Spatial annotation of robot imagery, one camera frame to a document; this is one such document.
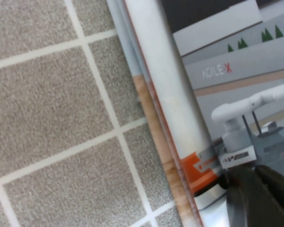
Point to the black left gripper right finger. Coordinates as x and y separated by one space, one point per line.
279 184

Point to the grey checked tablecloth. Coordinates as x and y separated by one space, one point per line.
49 106

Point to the robotics brochure booklet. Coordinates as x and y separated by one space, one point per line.
144 94

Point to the AgileX brochure with robot cover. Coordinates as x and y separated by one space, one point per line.
227 82

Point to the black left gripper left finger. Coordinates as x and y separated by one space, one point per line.
251 203

